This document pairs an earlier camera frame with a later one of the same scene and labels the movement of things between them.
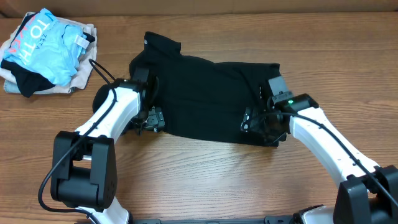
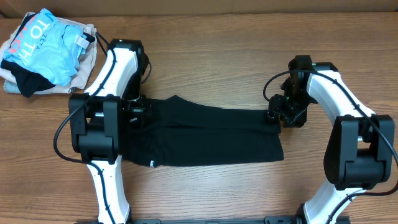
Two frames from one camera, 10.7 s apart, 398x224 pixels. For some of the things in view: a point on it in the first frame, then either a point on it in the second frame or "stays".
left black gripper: [154, 120] -> [137, 113]
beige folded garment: [86, 66] stays
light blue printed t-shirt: [46, 47] stays
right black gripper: [254, 124] -> [277, 108]
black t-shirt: [204, 101] -> [182, 131]
